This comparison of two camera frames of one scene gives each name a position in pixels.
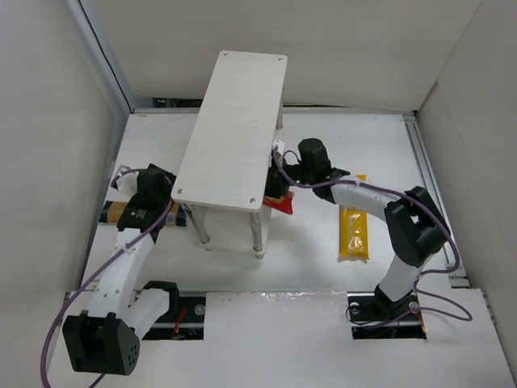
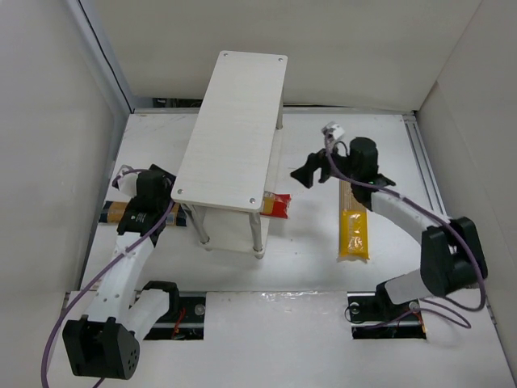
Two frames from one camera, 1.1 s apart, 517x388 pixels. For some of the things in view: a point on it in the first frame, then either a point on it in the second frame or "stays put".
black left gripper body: [162, 178] stays put
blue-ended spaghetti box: [114, 209] stays put
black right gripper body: [275, 183] -> [323, 165]
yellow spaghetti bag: [354, 233] stays put
